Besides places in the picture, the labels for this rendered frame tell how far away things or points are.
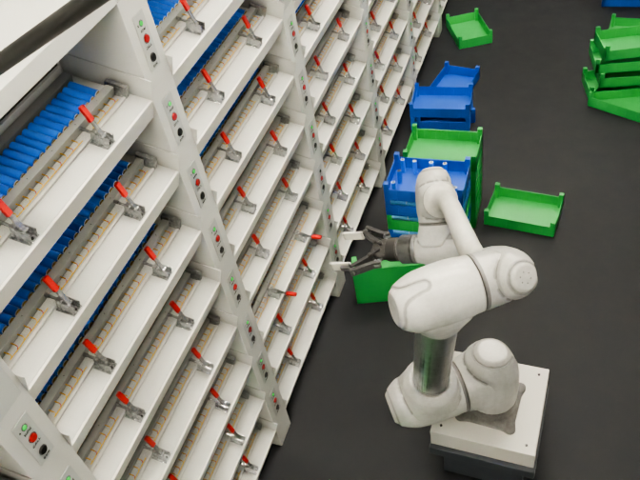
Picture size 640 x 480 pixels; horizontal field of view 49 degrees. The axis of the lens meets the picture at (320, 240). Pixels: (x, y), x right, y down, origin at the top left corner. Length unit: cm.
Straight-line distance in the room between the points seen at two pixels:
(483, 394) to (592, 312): 92
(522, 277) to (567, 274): 150
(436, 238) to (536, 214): 122
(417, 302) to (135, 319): 62
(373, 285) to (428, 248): 77
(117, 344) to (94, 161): 41
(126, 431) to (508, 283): 90
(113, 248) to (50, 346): 25
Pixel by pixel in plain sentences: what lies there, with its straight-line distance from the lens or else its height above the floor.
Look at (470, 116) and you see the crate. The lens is 374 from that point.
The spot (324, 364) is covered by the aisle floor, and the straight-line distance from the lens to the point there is 276.
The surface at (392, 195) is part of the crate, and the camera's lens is 273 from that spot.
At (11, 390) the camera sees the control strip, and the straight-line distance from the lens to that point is 132.
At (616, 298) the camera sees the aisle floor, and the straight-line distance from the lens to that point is 297.
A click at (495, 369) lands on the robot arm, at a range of 206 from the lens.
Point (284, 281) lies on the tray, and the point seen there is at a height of 50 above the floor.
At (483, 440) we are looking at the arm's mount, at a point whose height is 27.
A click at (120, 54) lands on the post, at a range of 153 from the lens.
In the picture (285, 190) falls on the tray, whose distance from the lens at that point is 241.
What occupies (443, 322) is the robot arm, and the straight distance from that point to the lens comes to 154.
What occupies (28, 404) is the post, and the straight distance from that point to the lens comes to 137.
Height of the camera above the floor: 223
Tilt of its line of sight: 44 degrees down
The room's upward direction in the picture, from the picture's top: 12 degrees counter-clockwise
